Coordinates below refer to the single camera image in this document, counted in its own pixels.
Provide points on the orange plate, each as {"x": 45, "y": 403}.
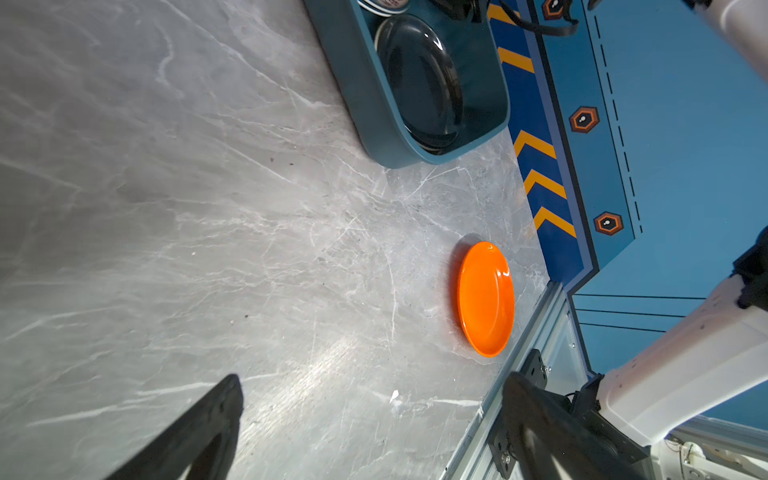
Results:
{"x": 486, "y": 299}

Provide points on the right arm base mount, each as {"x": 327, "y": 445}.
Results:
{"x": 533, "y": 370}

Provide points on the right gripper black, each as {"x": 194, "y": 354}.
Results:
{"x": 461, "y": 9}

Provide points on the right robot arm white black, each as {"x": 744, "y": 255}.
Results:
{"x": 716, "y": 352}

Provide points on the teal plastic bin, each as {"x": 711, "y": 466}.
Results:
{"x": 346, "y": 32}

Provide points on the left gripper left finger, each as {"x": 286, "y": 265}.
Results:
{"x": 200, "y": 444}

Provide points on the black plate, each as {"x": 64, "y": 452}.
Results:
{"x": 423, "y": 79}

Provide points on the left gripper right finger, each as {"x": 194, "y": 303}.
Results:
{"x": 547, "y": 442}

